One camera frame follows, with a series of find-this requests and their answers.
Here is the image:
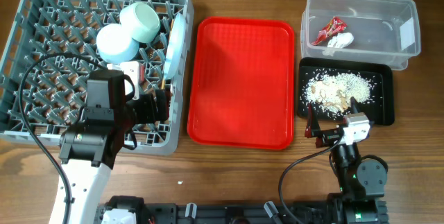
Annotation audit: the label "rice and food scraps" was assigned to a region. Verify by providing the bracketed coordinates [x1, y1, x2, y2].
[300, 69, 375, 120]

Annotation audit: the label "white napkin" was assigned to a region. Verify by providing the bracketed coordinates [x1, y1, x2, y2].
[323, 33, 354, 56]

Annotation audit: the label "light blue small bowl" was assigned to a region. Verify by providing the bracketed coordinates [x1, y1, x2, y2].
[96, 24, 139, 64]

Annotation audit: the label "large light blue plate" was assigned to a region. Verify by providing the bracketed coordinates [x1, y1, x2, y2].
[164, 14, 186, 80]

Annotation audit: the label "red snack wrapper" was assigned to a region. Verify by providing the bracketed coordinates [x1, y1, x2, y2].
[311, 17, 348, 46]

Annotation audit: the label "green bowl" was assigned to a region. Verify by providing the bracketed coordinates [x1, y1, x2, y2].
[119, 2, 160, 44]

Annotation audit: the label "wooden chopstick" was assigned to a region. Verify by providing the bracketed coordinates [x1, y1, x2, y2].
[161, 19, 174, 89]

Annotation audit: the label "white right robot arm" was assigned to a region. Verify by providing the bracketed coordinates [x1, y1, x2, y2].
[305, 98, 389, 224]

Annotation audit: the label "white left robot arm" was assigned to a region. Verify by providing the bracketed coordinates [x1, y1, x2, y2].
[49, 69, 169, 223]

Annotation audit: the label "clear plastic waste bin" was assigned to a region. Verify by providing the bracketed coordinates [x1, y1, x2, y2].
[300, 0, 421, 71]

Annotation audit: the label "grey dishwasher rack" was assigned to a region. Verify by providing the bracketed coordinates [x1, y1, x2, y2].
[1, 0, 194, 155]

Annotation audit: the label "red plastic tray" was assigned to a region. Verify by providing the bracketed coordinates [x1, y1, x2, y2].
[187, 17, 296, 150]

